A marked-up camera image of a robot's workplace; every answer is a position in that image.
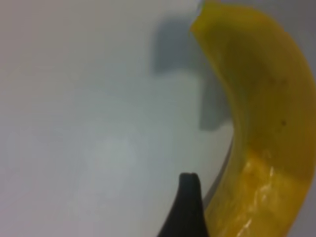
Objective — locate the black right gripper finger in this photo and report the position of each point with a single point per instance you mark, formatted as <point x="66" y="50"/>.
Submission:
<point x="187" y="212"/>

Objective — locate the yellow banana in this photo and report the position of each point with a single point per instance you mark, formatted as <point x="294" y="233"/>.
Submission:
<point x="266" y="98"/>

